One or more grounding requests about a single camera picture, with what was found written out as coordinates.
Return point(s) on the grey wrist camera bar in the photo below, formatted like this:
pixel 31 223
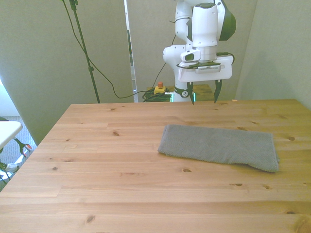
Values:
pixel 209 69

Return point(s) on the white folding side table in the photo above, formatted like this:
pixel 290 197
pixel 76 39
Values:
pixel 7 131

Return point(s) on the grey terry towel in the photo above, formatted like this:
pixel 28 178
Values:
pixel 218 145

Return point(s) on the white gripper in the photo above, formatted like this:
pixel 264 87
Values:
pixel 205 75

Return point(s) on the yellow emergency stop box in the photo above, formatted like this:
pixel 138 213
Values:
pixel 160 90

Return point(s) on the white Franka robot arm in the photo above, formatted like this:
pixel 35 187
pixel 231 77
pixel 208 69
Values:
pixel 204 24

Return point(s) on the dark camera stand pole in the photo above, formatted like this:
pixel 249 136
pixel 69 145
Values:
pixel 91 70

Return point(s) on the black clamp with orange tips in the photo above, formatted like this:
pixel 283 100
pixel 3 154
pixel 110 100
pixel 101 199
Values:
pixel 23 146

